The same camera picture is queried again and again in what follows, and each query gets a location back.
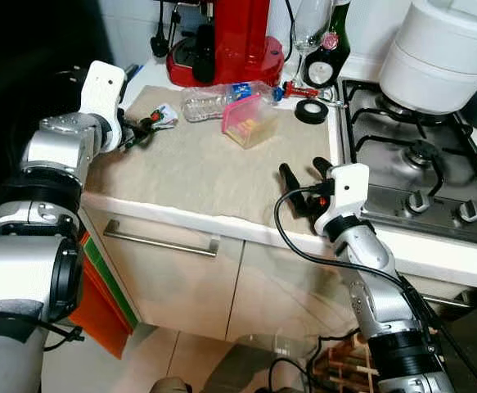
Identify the white red green packet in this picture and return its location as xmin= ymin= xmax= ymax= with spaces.
xmin=150 ymin=104 xmax=180 ymax=130

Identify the black tape roll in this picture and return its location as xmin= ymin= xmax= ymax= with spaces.
xmin=294 ymin=99 xmax=331 ymax=125

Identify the clear plastic water bottle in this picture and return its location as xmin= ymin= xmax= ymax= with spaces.
xmin=181 ymin=80 xmax=284 ymax=122

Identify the steel gas hob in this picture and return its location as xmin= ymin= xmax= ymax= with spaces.
xmin=330 ymin=78 xmax=477 ymax=256

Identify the beige counter mat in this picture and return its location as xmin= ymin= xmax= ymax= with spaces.
xmin=84 ymin=84 xmax=341 ymax=234

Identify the steel hob knob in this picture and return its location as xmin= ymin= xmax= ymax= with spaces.
xmin=405 ymin=191 xmax=432 ymax=215
xmin=457 ymin=199 xmax=477 ymax=224

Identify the dark liquor bottle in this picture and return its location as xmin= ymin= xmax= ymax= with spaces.
xmin=302 ymin=0 xmax=352 ymax=89

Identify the red coffee machine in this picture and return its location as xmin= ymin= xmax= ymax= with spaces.
xmin=166 ymin=0 xmax=286 ymax=88

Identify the green plastic board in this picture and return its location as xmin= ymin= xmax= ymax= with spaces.
xmin=83 ymin=232 xmax=139 ymax=332

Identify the clear wine glass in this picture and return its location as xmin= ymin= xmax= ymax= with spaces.
xmin=291 ymin=0 xmax=335 ymax=62

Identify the cream kitchen cabinet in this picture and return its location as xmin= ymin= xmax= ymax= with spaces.
xmin=81 ymin=205 xmax=477 ymax=345

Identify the white cooking pot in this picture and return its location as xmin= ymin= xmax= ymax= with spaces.
xmin=379 ymin=0 xmax=477 ymax=115

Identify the orange plastic board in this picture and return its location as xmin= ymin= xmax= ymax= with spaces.
xmin=68 ymin=233 xmax=137 ymax=359

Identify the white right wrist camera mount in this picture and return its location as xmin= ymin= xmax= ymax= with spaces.
xmin=314 ymin=163 xmax=372 ymax=238

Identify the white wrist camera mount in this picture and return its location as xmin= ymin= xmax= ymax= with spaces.
xmin=314 ymin=163 xmax=372 ymax=238
xmin=80 ymin=61 xmax=129 ymax=125

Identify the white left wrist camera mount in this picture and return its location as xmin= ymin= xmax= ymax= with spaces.
xmin=80 ymin=61 xmax=129 ymax=125

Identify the black plug with cable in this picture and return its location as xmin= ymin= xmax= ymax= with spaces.
xmin=151 ymin=0 xmax=183 ymax=60

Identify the black portafilter handle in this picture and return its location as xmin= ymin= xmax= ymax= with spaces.
xmin=191 ymin=23 xmax=216 ymax=84

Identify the long steel drawer handle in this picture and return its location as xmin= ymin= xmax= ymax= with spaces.
xmin=103 ymin=219 xmax=221 ymax=257

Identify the black power cable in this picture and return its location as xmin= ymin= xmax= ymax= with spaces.
xmin=283 ymin=0 xmax=298 ymax=65

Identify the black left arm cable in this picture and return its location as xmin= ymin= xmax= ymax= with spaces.
xmin=34 ymin=319 xmax=86 ymax=349

